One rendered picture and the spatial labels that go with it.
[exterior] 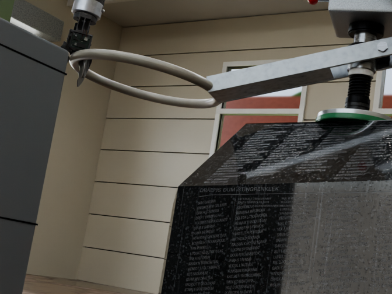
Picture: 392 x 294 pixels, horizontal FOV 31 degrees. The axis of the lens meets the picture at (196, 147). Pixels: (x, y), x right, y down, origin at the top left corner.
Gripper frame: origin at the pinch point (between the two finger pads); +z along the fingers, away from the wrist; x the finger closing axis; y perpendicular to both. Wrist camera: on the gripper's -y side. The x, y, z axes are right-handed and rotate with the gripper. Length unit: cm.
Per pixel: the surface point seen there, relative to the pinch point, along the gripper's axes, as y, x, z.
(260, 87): 19, 54, -9
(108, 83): -18.6, 12.6, -6.1
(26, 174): 50, -4, 33
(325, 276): 62, 67, 40
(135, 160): -817, 119, -67
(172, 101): -17.6, 35.1, -5.9
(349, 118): 43, 73, -2
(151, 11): -785, 86, -282
